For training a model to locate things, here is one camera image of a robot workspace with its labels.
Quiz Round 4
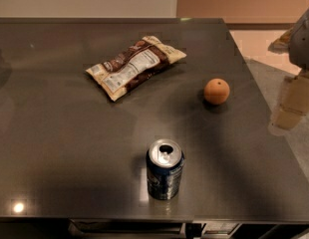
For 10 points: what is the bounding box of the brown white snack bag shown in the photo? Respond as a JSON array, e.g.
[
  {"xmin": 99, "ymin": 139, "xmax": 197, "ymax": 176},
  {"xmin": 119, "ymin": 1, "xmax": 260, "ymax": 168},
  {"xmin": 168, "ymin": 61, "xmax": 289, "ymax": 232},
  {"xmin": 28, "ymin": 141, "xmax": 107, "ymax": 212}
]
[{"xmin": 86, "ymin": 36, "xmax": 186, "ymax": 102}]

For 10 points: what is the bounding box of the blue pepsi can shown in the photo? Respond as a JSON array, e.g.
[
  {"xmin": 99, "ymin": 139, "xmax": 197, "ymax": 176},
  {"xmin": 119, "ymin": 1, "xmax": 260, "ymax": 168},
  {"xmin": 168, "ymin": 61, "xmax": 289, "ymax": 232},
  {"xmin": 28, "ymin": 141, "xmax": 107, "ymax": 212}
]
[{"xmin": 146, "ymin": 138, "xmax": 184, "ymax": 200}]

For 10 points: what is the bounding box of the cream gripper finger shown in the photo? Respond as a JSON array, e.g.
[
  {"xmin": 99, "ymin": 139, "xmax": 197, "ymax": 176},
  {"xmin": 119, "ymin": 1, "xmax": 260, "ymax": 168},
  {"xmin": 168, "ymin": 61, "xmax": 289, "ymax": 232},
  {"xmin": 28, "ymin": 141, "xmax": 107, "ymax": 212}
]
[{"xmin": 268, "ymin": 70, "xmax": 309, "ymax": 136}]

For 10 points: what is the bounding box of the orange fruit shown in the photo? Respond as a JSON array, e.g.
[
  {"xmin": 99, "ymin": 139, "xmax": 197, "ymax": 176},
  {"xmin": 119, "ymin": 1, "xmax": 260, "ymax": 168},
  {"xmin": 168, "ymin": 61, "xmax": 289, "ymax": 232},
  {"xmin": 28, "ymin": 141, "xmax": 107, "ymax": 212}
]
[{"xmin": 203, "ymin": 79, "xmax": 230, "ymax": 105}]

